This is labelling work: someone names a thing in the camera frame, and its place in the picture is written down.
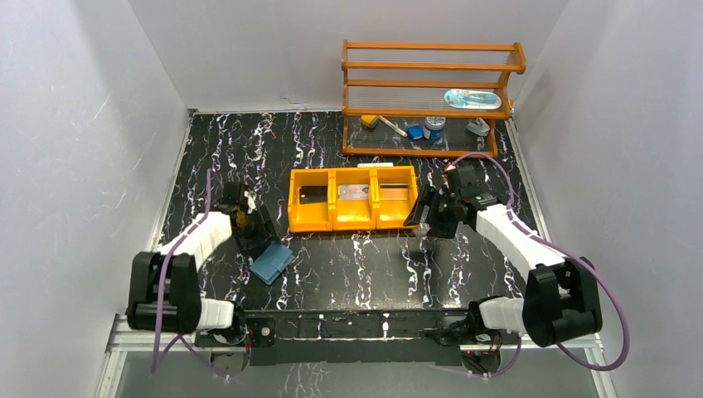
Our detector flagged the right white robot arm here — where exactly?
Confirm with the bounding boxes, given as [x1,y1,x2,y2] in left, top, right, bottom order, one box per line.
[404,165,603,347]

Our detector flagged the orange wooden shelf rack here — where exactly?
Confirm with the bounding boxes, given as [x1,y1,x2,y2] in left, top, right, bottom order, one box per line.
[341,41,527,157]

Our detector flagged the silver credit card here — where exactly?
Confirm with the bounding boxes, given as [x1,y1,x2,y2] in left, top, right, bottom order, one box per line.
[337,184,370,201]

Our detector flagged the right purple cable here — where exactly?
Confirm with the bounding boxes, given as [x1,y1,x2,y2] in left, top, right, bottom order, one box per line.
[444,152,631,380]

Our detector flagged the yellow three-compartment bin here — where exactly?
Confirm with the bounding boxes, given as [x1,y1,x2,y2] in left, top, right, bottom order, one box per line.
[287,163,419,233]

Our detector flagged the white marker pen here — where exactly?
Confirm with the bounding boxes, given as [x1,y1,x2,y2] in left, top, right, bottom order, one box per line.
[378,115,408,138]

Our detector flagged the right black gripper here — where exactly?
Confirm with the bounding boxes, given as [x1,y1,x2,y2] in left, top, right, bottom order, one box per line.
[403,183,461,240]

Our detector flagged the white rectangular box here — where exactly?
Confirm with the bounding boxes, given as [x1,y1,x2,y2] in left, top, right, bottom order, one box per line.
[356,163,395,168]

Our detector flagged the grey tape dispenser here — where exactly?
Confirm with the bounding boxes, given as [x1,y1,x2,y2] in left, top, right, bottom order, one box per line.
[467,118,491,137]

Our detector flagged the black credit card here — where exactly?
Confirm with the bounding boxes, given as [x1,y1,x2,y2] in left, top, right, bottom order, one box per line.
[299,186,328,205]

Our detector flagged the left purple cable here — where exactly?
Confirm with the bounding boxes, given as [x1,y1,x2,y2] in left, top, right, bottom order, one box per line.
[151,168,243,380]

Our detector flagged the blue small box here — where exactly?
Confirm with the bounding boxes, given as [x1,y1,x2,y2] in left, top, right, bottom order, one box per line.
[406,124,424,141]

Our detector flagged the blue card holder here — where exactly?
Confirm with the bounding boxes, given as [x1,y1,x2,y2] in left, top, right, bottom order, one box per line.
[250,243,295,285]

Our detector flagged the blue blister pack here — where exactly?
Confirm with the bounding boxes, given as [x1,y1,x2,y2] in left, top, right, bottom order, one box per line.
[444,89,502,110]

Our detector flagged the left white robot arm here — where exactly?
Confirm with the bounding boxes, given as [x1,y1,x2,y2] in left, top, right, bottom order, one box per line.
[126,182,285,345]

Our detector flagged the yellow sponge block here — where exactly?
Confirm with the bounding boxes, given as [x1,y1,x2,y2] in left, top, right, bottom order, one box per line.
[360,115,380,130]

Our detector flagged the purple cable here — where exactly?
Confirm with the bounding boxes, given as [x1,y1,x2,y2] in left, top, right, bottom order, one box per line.
[444,152,631,380]
[151,168,243,380]

